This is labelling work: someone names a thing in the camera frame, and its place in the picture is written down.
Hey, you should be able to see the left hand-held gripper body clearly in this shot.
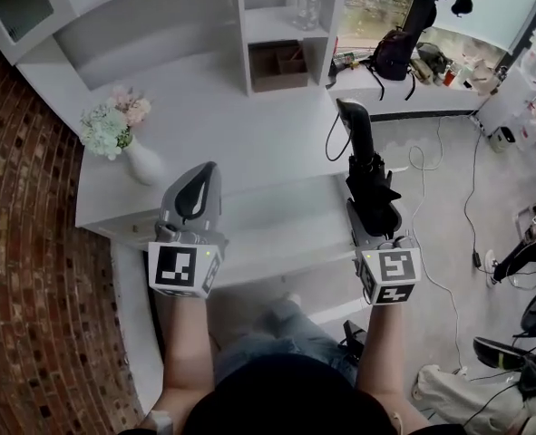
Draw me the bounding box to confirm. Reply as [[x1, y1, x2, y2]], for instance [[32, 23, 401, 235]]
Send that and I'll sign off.
[[147, 221, 230, 300]]

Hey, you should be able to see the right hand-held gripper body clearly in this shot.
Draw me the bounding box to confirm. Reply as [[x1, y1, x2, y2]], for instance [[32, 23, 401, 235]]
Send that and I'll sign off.
[[354, 235, 423, 307]]

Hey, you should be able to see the person's right forearm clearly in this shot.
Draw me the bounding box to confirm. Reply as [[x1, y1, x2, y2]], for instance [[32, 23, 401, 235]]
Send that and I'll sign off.
[[355, 303, 432, 432]]

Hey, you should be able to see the person's left forearm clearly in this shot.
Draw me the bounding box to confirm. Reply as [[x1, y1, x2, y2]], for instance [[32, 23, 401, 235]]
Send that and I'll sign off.
[[149, 295, 219, 430]]

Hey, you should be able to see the white desk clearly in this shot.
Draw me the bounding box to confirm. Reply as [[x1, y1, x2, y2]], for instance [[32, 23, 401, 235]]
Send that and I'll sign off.
[[74, 52, 414, 420]]

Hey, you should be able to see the white ceramic vase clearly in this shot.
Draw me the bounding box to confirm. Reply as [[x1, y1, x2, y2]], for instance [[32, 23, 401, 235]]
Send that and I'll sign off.
[[122, 140, 165, 187]]

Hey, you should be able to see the black device at waist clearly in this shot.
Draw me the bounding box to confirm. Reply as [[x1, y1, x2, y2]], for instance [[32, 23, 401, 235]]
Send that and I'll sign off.
[[341, 319, 368, 372]]

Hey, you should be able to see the pale flower bouquet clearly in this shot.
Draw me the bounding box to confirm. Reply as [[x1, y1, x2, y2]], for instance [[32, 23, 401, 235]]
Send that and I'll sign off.
[[80, 84, 153, 162]]

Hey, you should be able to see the black shell with green stripe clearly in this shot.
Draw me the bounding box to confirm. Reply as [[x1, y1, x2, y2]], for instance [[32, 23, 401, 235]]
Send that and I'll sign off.
[[473, 336, 528, 372]]

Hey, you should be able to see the small white appliance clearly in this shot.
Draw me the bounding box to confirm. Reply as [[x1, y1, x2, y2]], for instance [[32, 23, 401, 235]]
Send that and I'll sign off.
[[490, 125, 518, 154]]

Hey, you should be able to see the brown cardboard organiser box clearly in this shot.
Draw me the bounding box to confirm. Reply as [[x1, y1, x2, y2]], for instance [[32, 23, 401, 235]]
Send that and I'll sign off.
[[249, 40, 310, 94]]

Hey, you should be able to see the white fabric bag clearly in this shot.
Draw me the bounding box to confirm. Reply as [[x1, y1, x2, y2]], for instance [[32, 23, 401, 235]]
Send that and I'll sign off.
[[411, 363, 536, 435]]

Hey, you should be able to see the person's black shirt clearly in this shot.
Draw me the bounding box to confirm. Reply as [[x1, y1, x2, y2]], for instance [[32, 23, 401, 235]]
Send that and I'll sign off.
[[188, 355, 398, 435]]

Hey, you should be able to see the black backpack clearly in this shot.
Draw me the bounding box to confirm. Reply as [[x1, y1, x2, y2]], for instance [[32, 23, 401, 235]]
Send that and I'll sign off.
[[370, 28, 419, 102]]

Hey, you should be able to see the olive green bag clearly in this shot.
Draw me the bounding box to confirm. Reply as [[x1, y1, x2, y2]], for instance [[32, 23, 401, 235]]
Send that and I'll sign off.
[[415, 42, 448, 82]]

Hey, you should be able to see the white shelf hutch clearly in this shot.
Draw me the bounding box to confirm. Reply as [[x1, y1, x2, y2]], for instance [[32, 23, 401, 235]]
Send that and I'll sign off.
[[0, 0, 351, 102]]

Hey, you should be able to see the clear glass jar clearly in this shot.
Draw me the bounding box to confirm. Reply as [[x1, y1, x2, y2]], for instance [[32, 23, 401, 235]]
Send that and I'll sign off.
[[294, 0, 324, 32]]

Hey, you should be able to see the white roller screen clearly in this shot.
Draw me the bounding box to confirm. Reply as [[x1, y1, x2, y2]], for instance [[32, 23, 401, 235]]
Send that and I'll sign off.
[[430, 0, 536, 56]]

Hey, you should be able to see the white floor cable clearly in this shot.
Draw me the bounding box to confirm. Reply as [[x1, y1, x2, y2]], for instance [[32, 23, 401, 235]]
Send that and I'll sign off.
[[407, 114, 469, 374]]

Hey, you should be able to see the black floor cable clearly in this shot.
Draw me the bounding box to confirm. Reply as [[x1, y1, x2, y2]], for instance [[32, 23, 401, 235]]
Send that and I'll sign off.
[[463, 115, 486, 272]]

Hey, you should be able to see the white wrist strap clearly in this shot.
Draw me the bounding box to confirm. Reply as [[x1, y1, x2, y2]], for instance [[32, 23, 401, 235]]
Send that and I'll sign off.
[[151, 410, 174, 435]]

